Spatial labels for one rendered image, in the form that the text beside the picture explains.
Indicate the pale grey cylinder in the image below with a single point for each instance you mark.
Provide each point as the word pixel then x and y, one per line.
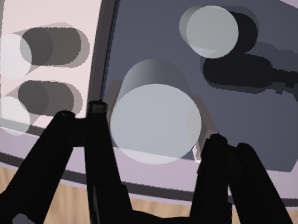
pixel 21 107
pixel 155 119
pixel 211 31
pixel 23 51

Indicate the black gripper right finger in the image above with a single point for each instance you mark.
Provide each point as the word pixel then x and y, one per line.
pixel 255 196

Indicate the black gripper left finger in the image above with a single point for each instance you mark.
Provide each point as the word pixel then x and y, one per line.
pixel 27 198

